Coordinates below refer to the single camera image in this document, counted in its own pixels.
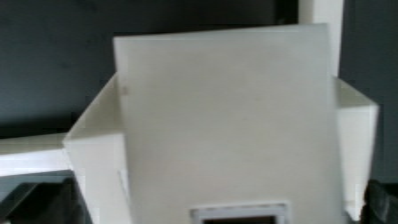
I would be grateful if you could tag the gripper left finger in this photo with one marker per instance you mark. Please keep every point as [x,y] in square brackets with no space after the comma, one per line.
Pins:
[45,203]

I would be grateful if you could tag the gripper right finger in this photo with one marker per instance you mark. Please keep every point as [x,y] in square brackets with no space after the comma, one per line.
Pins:
[379,212]

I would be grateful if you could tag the white cabinet body box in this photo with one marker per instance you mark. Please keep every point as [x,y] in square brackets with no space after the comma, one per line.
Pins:
[94,160]

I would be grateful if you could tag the white cabinet top block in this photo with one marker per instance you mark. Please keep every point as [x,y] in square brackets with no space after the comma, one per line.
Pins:
[228,103]

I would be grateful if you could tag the white U-shaped fence frame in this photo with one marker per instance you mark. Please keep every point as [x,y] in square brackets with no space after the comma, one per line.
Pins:
[57,57]

